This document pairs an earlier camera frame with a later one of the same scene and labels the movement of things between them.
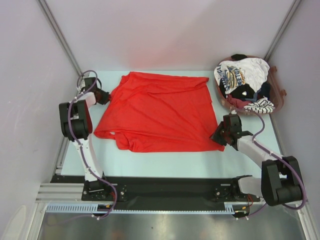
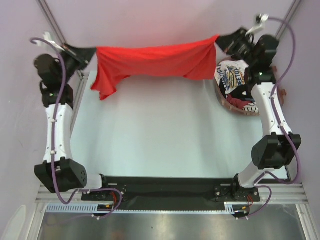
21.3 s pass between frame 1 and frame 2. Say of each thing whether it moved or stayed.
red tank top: moved
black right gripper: moved
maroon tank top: stayed
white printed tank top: stayed
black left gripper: moved
